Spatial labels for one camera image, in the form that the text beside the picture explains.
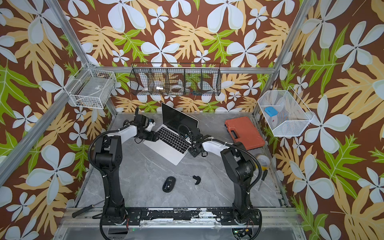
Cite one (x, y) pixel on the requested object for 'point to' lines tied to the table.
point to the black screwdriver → (265, 173)
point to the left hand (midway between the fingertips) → (153, 135)
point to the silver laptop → (176, 126)
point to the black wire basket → (176, 79)
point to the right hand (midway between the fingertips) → (193, 149)
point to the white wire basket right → (287, 115)
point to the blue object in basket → (271, 111)
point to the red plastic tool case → (242, 130)
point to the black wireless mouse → (169, 184)
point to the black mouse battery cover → (198, 178)
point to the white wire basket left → (91, 88)
